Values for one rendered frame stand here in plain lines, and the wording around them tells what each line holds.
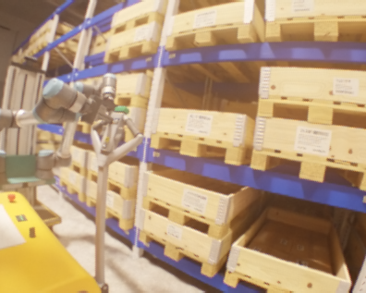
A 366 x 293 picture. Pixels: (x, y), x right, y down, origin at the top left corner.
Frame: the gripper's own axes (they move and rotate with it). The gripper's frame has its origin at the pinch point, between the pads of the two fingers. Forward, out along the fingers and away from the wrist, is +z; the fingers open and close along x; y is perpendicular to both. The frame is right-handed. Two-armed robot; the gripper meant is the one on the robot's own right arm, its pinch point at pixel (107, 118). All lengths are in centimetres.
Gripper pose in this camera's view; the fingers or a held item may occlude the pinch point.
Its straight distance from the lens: 106.5
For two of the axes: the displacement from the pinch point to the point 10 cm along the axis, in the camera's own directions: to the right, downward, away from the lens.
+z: 4.8, 3.0, 8.2
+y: -8.3, -1.5, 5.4
